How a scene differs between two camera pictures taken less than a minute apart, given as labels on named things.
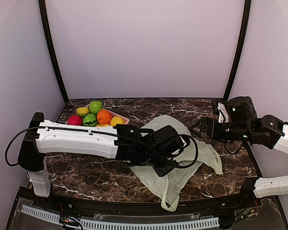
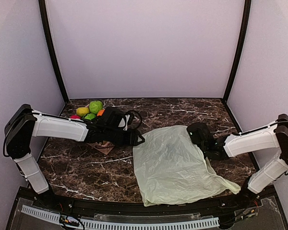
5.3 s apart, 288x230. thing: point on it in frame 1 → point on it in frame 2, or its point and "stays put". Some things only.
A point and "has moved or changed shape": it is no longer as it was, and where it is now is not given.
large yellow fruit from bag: (82, 111) stays put
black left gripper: (163, 171) → (132, 139)
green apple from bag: (94, 106) stays put
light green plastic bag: (171, 183) has moved or changed shape
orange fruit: (103, 117) has moved or changed shape
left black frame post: (45, 24) stays put
